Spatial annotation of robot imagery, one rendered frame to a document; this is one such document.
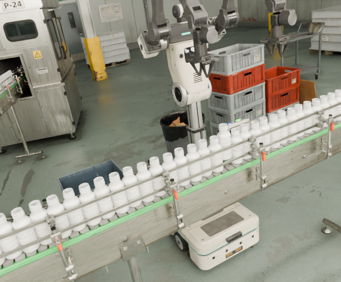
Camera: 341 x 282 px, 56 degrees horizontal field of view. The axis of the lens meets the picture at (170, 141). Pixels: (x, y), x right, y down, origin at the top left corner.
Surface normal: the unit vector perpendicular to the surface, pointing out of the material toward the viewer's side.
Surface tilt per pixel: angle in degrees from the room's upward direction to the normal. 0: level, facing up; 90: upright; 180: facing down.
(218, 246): 90
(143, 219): 90
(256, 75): 90
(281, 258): 0
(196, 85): 90
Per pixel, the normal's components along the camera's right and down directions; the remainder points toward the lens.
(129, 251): 0.47, 0.30
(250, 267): -0.14, -0.90
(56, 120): 0.20, 0.36
